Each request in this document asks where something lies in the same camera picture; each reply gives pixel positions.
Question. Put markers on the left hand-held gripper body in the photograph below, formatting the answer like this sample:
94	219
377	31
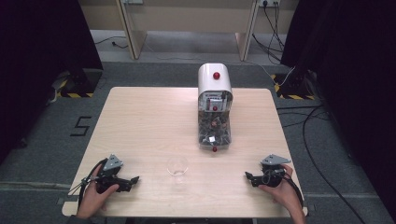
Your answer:
109	179

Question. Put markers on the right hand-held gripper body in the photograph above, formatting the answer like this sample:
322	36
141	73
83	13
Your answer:
272	174

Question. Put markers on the clear glass cup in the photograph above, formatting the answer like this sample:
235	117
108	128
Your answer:
177	166

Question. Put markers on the white dispenser with clear container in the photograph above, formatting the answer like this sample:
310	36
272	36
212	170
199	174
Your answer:
214	84

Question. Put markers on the person's right hand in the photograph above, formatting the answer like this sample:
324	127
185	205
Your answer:
288	193

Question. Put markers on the person's left hand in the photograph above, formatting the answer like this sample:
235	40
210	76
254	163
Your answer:
93	199

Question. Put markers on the stand base with hazard tape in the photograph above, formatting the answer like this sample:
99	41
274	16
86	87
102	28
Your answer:
292	90
79	85

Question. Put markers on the black curtain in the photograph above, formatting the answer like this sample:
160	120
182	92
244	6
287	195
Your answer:
37	62
351	77

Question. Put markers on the white power strip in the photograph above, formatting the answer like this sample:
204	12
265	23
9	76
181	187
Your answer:
270	2

